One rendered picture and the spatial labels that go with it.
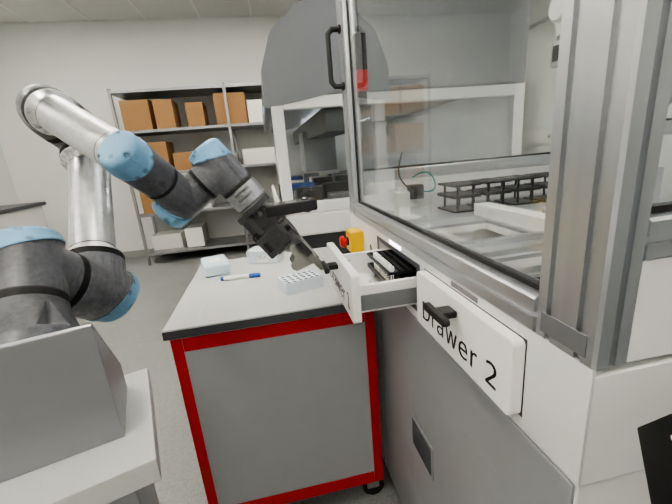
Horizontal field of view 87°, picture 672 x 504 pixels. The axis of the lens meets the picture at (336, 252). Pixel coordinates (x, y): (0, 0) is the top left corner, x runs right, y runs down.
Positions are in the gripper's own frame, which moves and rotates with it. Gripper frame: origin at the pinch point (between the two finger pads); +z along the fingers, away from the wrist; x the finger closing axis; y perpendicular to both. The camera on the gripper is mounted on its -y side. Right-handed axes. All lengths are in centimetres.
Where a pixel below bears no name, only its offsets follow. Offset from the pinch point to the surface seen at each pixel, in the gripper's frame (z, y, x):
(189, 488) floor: 45, 96, -34
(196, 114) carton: -109, 20, -378
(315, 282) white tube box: 12.3, 7.3, -24.2
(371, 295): 9.1, -4.2, 12.9
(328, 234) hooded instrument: 20, -5, -82
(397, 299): 13.9, -7.9, 12.9
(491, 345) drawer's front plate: 11.4, -12.8, 41.8
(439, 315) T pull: 8.6, -10.7, 33.4
